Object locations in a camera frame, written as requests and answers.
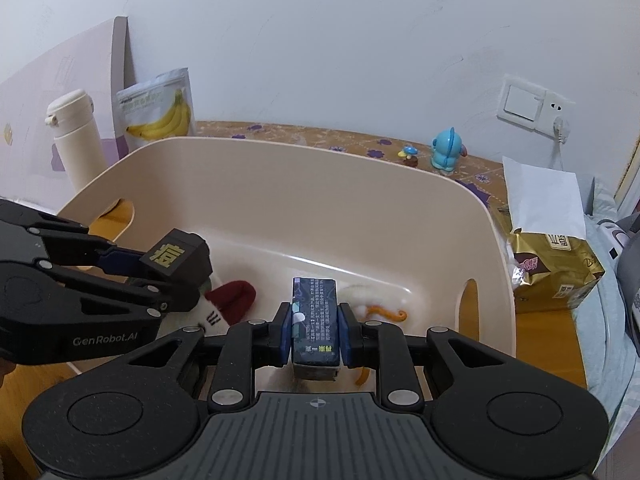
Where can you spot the white power plug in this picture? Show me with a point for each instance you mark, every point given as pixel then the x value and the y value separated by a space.
pixel 561 129

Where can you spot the white furry plush orange trim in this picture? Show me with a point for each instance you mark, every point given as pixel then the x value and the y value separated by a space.
pixel 370 295

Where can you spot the light blue blanket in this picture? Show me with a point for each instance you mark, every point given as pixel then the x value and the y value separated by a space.
pixel 605 340

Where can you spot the white wall socket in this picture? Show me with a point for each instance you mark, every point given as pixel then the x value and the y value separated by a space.
pixel 556 104

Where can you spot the white plush cat red bow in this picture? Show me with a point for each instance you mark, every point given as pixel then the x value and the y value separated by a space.
pixel 230 297

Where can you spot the brown floral cloth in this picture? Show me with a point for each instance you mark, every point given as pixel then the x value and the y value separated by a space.
pixel 360 141

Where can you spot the white wall switch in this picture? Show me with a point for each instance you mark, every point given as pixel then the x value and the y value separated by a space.
pixel 520 102

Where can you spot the blue toy figure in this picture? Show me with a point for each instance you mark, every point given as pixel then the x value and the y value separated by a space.
pixel 447 152

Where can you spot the gold tissue pack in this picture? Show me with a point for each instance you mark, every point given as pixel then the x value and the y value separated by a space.
pixel 555 270

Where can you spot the banana print snack pouch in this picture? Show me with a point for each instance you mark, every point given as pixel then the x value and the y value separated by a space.
pixel 160 110

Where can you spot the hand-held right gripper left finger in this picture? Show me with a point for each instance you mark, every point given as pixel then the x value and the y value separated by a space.
pixel 282 327

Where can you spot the white paper sheet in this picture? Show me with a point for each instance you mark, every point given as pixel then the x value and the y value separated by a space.
pixel 540 200

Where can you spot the white thermos bottle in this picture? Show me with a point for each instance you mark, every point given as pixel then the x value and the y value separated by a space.
pixel 75 150

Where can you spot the dark printed small box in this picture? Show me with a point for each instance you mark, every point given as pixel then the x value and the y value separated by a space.
pixel 317 320

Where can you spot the floral patterned board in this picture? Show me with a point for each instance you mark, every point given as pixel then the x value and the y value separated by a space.
pixel 631 175

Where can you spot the beige plastic storage bin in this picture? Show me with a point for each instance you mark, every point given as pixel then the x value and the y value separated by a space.
pixel 300 200

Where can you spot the small mushroom toy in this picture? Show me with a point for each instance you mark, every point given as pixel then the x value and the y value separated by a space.
pixel 410 152

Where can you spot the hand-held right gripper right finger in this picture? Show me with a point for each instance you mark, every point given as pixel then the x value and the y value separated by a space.
pixel 347 330

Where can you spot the pink and purple headboard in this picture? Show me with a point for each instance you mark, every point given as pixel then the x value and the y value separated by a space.
pixel 30 110

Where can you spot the white plastic gadget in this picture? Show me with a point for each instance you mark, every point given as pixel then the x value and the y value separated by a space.
pixel 612 230

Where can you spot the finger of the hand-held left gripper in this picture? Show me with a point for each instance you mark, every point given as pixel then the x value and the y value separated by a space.
pixel 150 300
pixel 120 261

